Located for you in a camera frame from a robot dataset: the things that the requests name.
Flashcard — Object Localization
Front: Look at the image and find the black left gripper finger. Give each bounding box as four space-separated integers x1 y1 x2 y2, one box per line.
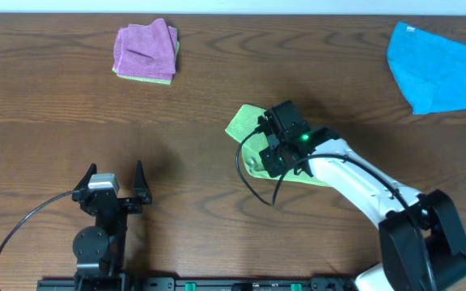
74 163 97 191
133 160 152 204

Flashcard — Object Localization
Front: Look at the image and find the green microfibre cloth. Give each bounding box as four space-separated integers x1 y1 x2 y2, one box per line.
225 104 329 187

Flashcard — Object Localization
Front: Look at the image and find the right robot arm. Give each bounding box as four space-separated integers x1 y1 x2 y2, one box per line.
260 126 466 290

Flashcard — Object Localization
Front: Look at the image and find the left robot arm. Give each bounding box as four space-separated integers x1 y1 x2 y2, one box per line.
72 161 152 290

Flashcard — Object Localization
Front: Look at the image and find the folded light green cloth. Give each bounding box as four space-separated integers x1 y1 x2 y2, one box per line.
112 41 180 85

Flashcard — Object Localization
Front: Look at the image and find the folded purple cloth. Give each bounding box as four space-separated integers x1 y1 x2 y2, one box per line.
112 19 178 79

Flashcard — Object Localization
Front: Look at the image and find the blue cloth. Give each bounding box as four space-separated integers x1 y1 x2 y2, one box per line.
387 22 466 115

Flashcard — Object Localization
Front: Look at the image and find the left black cable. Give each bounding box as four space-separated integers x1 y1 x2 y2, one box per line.
0 189 76 291

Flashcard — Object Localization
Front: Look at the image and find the black cable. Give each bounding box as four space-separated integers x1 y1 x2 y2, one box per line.
0 189 76 291
235 124 436 291

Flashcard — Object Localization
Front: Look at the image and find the right black cable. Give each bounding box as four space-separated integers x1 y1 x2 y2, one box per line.
235 124 436 291

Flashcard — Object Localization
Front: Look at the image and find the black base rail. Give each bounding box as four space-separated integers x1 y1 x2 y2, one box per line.
36 276 358 291

